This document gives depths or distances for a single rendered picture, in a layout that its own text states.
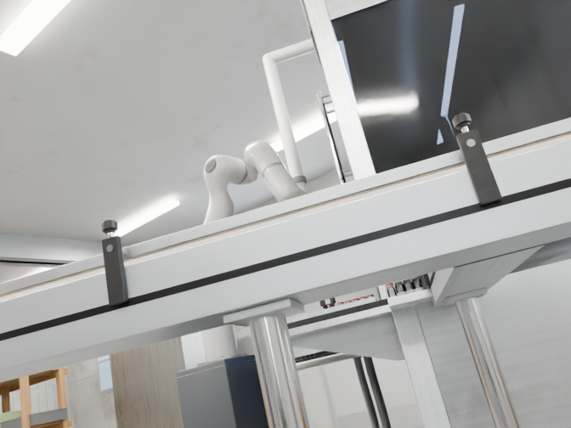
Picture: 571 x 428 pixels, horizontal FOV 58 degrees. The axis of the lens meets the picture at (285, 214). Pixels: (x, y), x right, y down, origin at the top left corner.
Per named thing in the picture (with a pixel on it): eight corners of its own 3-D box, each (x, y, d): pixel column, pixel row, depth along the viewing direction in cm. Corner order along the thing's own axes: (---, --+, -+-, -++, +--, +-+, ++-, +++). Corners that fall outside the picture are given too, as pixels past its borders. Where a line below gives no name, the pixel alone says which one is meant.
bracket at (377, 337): (405, 358, 146) (392, 314, 150) (405, 359, 143) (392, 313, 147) (292, 385, 151) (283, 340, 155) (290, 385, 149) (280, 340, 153)
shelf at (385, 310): (417, 319, 204) (415, 314, 204) (420, 304, 138) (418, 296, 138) (302, 346, 211) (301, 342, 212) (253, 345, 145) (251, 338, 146)
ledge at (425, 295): (443, 297, 135) (440, 290, 136) (446, 292, 123) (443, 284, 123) (391, 311, 137) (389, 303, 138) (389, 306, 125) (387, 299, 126)
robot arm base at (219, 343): (186, 369, 185) (178, 319, 191) (223, 363, 200) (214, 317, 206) (223, 359, 175) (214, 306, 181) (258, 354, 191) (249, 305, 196)
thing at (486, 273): (426, 309, 136) (409, 252, 141) (486, 295, 133) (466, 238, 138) (443, 271, 71) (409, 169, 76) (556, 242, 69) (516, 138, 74)
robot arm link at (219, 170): (222, 286, 199) (189, 287, 187) (203, 276, 207) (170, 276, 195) (254, 162, 195) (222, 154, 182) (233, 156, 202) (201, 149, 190)
